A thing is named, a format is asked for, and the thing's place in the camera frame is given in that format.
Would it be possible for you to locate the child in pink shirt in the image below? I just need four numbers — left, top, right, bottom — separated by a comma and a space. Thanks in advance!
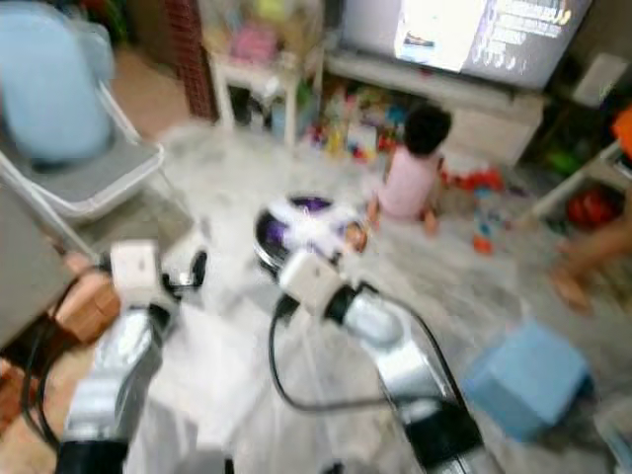
365, 102, 455, 236

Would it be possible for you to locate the red brick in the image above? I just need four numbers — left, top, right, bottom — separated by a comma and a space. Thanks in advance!
0, 357, 29, 435
54, 255, 129, 342

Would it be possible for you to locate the small orange floor toy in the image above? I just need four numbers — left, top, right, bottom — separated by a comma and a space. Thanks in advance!
472, 219, 497, 258

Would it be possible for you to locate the red floor toy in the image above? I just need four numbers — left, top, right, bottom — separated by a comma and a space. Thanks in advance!
442, 168, 505, 196

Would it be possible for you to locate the white television stand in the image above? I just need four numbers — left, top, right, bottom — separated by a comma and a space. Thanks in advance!
321, 51, 549, 169

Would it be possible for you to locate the small white toy shelf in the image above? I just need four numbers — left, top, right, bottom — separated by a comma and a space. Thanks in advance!
205, 0, 325, 149

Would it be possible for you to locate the grey robot leg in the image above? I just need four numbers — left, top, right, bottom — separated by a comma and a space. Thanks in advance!
178, 449, 233, 474

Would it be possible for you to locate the folding chair blue back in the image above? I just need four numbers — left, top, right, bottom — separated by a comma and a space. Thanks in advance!
0, 0, 167, 260

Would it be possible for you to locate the blue plastic stool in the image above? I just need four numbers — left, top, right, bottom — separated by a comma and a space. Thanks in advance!
462, 318, 593, 442

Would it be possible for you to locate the flat screen television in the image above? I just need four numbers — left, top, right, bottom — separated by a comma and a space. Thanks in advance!
341, 0, 595, 92

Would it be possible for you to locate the red ball toy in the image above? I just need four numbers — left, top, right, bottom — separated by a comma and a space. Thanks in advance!
566, 188, 623, 233

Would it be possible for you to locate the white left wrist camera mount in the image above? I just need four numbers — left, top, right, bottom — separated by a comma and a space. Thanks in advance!
109, 240, 164, 309

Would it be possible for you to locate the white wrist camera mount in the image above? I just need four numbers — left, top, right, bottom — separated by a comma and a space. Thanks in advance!
109, 240, 164, 309
276, 247, 352, 317

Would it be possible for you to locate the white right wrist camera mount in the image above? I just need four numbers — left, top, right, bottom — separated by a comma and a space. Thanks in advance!
276, 247, 352, 317

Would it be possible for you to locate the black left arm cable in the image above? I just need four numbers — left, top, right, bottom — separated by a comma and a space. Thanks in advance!
16, 262, 108, 457
38, 336, 95, 450

